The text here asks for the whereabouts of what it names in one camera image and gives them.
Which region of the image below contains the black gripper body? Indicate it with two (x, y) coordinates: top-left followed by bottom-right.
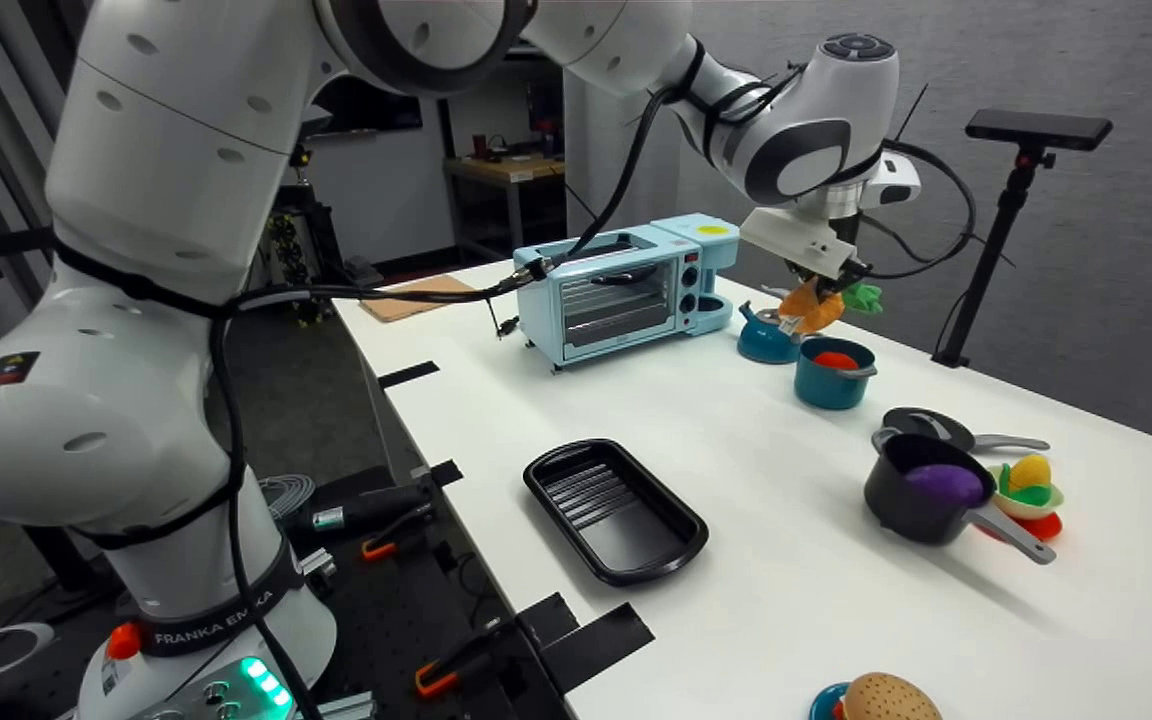
(827, 237), (875, 287)

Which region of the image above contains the orange pineapple plush toy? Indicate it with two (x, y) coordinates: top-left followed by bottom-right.
(775, 272), (894, 339)

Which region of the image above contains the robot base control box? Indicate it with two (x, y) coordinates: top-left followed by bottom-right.
(70, 616), (341, 720)

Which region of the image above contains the blue toy pot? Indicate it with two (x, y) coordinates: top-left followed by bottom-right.
(792, 332), (881, 415)

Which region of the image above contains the light blue toy oven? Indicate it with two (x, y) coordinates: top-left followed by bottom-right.
(514, 213), (749, 376)

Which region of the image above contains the purple toy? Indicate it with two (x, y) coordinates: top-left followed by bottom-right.
(900, 458), (997, 512)

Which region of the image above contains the yellow green red toy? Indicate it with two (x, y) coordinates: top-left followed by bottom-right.
(994, 451), (1070, 544)

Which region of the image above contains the brown bun toy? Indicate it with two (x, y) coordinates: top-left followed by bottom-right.
(842, 666), (947, 720)

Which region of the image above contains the grey metal ladle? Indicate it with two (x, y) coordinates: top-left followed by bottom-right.
(875, 405), (1058, 458)

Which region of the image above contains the black baking tray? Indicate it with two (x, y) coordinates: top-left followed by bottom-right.
(519, 436), (712, 586)

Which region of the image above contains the background wooden shelf table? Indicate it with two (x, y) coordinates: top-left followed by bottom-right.
(444, 148), (573, 254)

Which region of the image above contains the short black tape strip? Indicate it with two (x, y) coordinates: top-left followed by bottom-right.
(414, 456), (469, 494)
(374, 354), (444, 394)

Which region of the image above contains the wooden cutting board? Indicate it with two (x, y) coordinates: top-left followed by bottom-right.
(355, 272), (477, 326)

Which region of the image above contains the small blue plate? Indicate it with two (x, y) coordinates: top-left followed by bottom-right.
(805, 677), (860, 720)

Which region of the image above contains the wide black tape strip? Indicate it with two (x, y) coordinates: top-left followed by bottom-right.
(516, 592), (661, 701)

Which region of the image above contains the orange black clamp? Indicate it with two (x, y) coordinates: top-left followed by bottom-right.
(407, 635), (506, 703)
(355, 512), (442, 566)

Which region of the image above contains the black tool with teal band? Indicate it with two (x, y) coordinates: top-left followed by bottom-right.
(286, 477), (442, 544)

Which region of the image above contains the red emergency button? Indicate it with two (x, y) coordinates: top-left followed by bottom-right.
(103, 618), (154, 664)

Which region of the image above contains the black camera stand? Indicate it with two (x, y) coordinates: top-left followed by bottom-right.
(930, 140), (1058, 370)

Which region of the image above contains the black camera bar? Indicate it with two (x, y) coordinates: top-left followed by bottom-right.
(962, 107), (1117, 155)

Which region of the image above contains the black saucepan with grey handle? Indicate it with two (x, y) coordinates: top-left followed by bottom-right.
(860, 430), (1061, 566)

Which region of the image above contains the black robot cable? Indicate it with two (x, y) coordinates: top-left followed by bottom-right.
(47, 74), (980, 720)

